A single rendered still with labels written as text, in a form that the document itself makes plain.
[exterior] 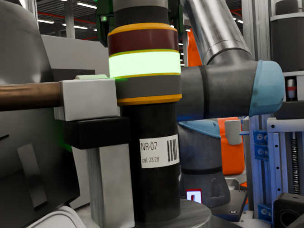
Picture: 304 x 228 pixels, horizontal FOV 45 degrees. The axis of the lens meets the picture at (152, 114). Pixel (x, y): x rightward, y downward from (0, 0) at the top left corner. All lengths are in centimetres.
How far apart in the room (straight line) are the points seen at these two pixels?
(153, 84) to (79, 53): 448
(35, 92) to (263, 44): 98
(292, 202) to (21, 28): 34
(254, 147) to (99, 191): 95
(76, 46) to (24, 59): 436
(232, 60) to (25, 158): 35
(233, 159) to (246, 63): 369
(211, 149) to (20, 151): 80
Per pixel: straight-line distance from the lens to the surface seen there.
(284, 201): 47
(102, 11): 30
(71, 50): 458
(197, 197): 59
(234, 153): 417
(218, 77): 48
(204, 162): 99
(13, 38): 32
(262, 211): 118
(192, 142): 97
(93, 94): 20
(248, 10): 115
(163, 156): 21
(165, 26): 21
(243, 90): 49
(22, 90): 20
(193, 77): 48
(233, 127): 410
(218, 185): 101
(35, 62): 29
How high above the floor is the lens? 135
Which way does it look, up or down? 3 degrees down
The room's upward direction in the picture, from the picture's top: 4 degrees counter-clockwise
